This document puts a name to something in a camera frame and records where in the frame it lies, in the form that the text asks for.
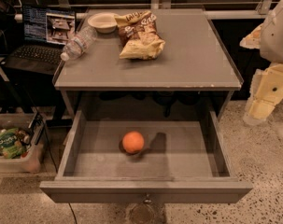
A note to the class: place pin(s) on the clear plastic water bottle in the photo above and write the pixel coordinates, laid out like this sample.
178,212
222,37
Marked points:
77,45

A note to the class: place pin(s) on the metal window railing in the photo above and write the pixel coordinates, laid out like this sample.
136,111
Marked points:
153,3

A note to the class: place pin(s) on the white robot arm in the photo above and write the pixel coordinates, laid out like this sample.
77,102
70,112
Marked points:
271,44

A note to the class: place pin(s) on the clear plastic storage bin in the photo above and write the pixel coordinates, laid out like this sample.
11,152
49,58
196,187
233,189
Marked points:
23,141

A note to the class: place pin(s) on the white paper bowl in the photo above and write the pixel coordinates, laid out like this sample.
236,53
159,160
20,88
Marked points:
103,23

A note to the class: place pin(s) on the metal drawer knob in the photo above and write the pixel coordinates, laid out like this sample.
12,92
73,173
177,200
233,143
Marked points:
147,199

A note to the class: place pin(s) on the green snack bag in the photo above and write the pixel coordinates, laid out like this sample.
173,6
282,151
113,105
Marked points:
10,143

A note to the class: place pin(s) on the black open laptop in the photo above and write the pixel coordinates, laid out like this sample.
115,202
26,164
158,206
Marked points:
46,30

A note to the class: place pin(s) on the yellow brown chip bag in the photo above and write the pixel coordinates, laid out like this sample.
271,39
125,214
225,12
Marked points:
138,36

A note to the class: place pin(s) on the orange fruit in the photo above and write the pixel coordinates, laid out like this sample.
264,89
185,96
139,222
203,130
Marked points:
133,142

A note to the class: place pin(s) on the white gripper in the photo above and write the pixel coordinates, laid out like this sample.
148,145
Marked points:
276,36

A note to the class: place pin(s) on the grey cabinet counter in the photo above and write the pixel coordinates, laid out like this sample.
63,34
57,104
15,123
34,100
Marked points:
193,59

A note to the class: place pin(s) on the grey open top drawer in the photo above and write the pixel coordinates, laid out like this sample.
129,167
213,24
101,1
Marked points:
181,162

